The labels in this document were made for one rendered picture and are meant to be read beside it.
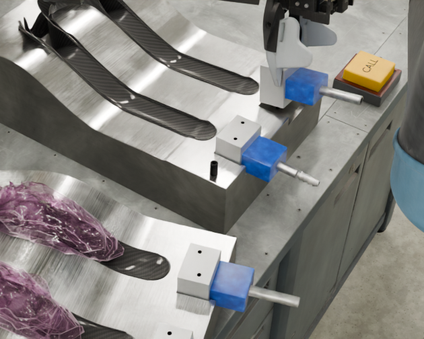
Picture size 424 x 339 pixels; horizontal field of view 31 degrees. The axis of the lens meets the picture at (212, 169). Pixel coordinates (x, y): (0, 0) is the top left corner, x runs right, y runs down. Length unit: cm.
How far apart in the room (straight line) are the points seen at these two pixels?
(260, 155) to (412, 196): 59
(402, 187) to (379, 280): 163
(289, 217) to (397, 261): 105
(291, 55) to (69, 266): 36
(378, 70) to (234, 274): 47
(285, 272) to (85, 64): 48
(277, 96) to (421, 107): 68
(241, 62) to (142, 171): 23
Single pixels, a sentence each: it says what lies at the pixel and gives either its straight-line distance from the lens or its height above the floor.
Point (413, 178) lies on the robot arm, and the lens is 32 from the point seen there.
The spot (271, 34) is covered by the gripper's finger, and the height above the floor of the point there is 101.
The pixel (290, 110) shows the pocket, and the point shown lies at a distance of 104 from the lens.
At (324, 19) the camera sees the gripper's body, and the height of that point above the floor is 104.
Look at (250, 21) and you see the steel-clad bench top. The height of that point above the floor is 80.
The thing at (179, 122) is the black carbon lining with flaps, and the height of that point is 88.
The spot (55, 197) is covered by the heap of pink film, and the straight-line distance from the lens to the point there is 86.
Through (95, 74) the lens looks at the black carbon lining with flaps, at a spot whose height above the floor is 90.
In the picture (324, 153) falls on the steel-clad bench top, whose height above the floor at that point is 80.
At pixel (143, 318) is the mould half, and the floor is 86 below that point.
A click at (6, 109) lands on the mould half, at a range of 110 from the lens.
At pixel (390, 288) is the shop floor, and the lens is 196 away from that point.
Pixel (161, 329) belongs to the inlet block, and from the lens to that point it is 77.
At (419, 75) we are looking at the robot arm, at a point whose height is 135.
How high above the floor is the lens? 153
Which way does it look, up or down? 45 degrees down
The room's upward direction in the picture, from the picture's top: 2 degrees clockwise
